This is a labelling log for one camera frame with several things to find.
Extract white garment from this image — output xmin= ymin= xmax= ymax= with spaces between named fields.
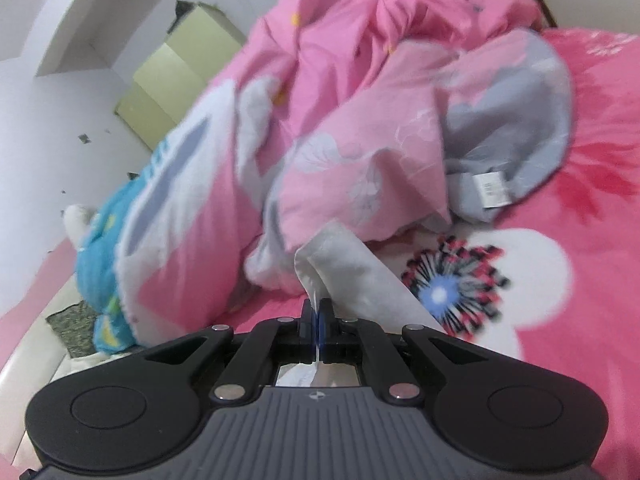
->
xmin=271 ymin=221 xmax=446 ymax=388

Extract white cream clothes pile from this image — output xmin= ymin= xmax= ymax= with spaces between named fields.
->
xmin=62 ymin=204 xmax=96 ymax=250

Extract pink floral bed sheet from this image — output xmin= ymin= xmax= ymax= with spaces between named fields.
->
xmin=1 ymin=28 xmax=639 ymax=479

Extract camouflage patterned cloth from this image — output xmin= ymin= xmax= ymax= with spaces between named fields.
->
xmin=46 ymin=300 xmax=98 ymax=359

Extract pink white blue duvet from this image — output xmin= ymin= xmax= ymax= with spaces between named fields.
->
xmin=76 ymin=0 xmax=573 ymax=353

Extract pale yellow wardrobe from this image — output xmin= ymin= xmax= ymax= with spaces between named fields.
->
xmin=115 ymin=3 xmax=245 ymax=150

